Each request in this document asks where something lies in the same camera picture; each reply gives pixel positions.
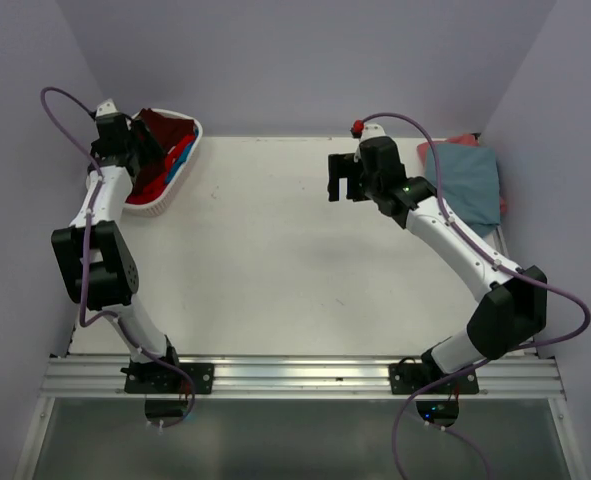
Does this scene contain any dark maroon t shirt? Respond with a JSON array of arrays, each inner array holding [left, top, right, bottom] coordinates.
[[137, 108, 199, 180]]

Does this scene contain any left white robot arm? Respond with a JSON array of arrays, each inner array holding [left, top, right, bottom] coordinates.
[[51, 106, 186, 393]]

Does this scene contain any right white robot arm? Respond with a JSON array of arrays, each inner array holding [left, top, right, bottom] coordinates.
[[327, 135, 547, 393]]

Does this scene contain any bright red t shirt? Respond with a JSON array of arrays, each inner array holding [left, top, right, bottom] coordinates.
[[126, 156, 170, 205]]

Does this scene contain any blue t shirt in basket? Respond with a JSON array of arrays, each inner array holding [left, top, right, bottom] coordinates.
[[164, 132, 199, 185]]

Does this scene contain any white plastic laundry basket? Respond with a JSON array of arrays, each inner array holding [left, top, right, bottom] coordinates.
[[124, 108, 204, 217]]

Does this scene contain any folded pink t shirt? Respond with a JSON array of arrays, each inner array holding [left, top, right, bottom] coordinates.
[[416, 133, 508, 214]]

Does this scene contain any folded grey-blue t shirt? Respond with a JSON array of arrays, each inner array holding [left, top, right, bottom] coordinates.
[[436, 142, 501, 237]]

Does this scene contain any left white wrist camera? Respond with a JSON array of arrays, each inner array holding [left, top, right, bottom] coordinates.
[[95, 99, 119, 121]]

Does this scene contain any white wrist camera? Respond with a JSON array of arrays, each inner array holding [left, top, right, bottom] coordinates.
[[350, 120, 387, 163], [95, 99, 119, 121]]

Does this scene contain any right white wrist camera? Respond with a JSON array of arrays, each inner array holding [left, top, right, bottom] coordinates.
[[350, 120, 387, 163]]

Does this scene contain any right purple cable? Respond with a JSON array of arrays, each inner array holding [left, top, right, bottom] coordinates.
[[359, 112, 591, 480]]

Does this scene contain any purple cable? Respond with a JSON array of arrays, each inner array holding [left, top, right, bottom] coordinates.
[[359, 112, 591, 480], [41, 87, 197, 430]]

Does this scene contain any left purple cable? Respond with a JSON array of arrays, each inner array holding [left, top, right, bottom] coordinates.
[[41, 87, 197, 430]]

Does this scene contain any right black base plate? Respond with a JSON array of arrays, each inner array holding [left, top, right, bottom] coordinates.
[[388, 358, 480, 396]]

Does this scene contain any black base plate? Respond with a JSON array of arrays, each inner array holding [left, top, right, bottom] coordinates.
[[388, 358, 480, 396], [120, 362, 215, 395]]

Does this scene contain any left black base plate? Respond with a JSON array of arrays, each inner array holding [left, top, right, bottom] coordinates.
[[120, 362, 215, 395]]

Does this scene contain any aluminium mounting rail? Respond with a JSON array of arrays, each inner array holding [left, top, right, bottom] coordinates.
[[39, 355, 565, 400]]

